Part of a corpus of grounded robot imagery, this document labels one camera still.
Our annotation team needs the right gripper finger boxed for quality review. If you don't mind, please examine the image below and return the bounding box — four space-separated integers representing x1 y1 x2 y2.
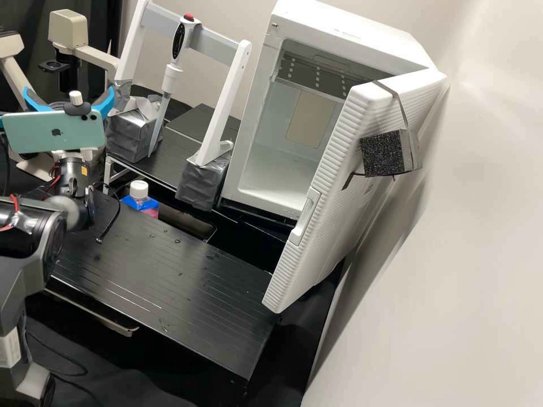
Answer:
90 84 117 118
21 86 48 114

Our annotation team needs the black platform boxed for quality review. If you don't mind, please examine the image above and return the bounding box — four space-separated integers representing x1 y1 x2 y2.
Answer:
44 189 282 384
104 103 245 200

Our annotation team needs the cream microscope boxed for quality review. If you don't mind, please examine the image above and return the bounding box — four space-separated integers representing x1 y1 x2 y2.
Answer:
0 9 133 181

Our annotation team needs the white-capped bottle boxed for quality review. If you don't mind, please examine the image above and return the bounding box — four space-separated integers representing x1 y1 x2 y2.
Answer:
120 179 160 220

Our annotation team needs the pipette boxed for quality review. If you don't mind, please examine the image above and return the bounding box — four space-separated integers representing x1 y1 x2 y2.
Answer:
148 12 200 157

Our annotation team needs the white pipette stand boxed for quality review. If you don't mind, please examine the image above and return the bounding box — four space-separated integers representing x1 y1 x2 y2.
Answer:
104 0 252 212

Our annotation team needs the white incubator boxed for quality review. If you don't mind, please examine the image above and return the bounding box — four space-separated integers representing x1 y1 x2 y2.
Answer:
221 0 440 221

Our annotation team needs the incubator door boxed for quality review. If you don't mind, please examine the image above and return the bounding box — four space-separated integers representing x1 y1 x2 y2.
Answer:
261 70 450 315

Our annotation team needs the right wrist camera phone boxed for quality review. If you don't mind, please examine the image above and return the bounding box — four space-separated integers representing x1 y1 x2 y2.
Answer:
1 90 107 164

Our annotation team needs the black cable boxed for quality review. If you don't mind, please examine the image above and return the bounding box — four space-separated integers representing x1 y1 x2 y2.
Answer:
90 183 122 245

